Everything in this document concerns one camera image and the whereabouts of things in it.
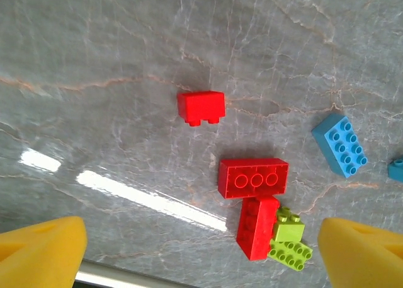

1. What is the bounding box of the small blue lego brick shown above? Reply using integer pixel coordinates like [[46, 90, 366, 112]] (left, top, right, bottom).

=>
[[387, 157, 403, 184]]

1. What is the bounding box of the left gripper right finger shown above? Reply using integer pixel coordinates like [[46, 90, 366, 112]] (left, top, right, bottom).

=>
[[317, 217, 403, 288]]

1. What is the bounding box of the small red lego brick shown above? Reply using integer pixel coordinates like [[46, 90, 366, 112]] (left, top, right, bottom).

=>
[[176, 90, 226, 127]]

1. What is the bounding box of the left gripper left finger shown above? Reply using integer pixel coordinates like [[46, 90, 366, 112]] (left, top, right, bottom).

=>
[[0, 216, 88, 288]]

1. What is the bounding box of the wide aluminium extrusion rail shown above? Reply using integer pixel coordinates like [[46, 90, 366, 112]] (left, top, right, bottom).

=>
[[75, 262, 196, 288]]

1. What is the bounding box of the small green lego brick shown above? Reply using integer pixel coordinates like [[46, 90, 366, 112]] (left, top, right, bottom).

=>
[[273, 206, 306, 242]]

